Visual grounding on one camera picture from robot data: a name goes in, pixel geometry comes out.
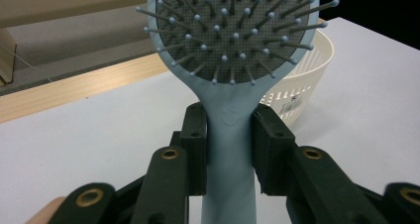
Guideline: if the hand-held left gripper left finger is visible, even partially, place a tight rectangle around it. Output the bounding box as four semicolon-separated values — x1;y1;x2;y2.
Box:
130;101;208;224

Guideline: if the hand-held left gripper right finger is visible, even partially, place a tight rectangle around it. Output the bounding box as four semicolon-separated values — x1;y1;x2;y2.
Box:
252;103;390;224

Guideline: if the white plastic basket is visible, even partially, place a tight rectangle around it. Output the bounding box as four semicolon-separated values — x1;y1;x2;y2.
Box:
259;28;336;127

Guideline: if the wooden table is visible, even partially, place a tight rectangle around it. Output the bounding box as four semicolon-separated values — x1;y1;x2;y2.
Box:
0;53;170;125

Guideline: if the white floor cable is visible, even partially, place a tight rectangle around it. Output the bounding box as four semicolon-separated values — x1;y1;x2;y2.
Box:
0;42;53;83

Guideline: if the light blue hairbrush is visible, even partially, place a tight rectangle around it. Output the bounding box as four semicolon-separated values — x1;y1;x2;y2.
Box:
133;0;341;224

